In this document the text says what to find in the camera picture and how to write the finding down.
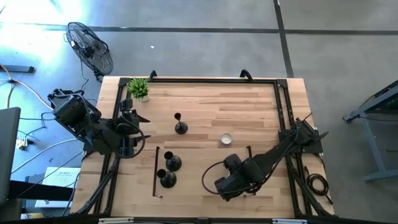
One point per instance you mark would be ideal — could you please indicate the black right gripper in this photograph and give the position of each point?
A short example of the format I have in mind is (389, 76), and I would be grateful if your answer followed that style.
(231, 186)

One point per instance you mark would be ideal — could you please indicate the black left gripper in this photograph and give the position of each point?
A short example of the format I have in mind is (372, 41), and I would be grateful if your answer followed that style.
(129, 124)

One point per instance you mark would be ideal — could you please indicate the black metal candlestick holder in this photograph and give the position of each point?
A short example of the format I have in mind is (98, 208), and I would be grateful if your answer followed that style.
(168, 180)
(173, 163)
(181, 128)

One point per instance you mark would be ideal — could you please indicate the blue patterned candle bowl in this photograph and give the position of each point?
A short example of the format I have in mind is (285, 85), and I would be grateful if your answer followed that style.
(226, 139)

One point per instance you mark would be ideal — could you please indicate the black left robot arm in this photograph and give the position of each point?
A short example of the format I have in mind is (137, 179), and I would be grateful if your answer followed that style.
(102, 137)

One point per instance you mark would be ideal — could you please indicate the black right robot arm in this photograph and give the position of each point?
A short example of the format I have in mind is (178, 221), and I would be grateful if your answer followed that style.
(273, 155)

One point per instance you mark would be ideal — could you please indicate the green plant in white pot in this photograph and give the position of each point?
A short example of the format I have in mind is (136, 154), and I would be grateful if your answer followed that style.
(138, 88)

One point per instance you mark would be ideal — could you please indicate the wooden riser shelf black legs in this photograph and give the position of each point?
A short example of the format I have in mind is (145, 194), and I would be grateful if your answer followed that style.
(192, 174)

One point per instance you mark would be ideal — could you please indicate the white label strip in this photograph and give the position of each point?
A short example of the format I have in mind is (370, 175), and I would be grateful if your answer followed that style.
(115, 220)
(289, 221)

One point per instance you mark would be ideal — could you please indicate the black floor fan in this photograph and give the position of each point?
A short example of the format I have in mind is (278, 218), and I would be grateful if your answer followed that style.
(90, 49)

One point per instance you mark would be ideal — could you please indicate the white paper sheet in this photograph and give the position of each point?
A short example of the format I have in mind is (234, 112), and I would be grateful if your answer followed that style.
(62, 177)

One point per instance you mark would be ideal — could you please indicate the white power adapter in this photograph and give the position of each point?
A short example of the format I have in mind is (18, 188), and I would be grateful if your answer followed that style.
(22, 143)

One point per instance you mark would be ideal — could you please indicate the black side shelf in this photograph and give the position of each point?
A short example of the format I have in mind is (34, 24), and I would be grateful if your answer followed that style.
(37, 191)

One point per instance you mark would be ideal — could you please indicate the dark grey monitor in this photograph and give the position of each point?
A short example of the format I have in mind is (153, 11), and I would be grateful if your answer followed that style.
(7, 149)

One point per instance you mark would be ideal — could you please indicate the black floor bar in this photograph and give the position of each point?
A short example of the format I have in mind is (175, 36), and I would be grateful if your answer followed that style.
(18, 69)

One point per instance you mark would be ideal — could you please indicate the yellow object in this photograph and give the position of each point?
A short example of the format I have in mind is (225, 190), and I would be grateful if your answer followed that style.
(32, 216)

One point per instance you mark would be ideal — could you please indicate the black curved frame bracket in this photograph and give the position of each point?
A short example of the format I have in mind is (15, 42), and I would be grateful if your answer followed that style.
(152, 74)
(246, 74)

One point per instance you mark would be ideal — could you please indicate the black aluminium table frame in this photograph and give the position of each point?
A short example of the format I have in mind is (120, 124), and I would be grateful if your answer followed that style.
(202, 80)

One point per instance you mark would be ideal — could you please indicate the grey metal cart frame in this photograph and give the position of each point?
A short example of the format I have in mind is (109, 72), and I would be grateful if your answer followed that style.
(382, 175)

